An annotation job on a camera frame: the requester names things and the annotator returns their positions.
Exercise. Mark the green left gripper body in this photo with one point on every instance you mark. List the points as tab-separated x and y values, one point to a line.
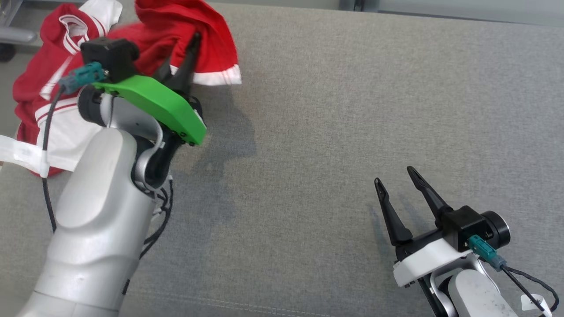
154	101

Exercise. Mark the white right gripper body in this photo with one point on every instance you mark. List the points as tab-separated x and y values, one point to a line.
427	259

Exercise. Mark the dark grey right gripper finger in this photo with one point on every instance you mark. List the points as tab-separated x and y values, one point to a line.
429	196
394	220

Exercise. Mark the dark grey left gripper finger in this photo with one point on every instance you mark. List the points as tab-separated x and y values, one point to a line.
165	72
190	61

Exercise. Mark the red Bulls 23 shorts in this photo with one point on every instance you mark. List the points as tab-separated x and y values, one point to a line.
176	17

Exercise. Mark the red shirt with white sleeves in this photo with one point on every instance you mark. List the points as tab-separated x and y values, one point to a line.
35	83

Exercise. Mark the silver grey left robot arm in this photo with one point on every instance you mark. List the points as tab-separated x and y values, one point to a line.
97	220

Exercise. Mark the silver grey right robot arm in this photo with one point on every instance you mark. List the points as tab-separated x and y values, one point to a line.
476	295

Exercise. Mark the black caster wheel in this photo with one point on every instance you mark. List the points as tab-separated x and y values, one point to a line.
5	53

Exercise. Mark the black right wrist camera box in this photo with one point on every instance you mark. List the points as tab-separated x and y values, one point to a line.
467	224

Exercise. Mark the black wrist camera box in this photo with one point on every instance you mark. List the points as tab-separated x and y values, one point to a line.
110	55
467	224

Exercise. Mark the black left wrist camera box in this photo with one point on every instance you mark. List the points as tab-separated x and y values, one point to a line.
110	55

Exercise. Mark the grey metal frame leg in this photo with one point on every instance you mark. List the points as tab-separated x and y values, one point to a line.
17	33

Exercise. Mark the grey metal post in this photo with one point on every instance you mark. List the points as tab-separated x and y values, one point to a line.
352	4

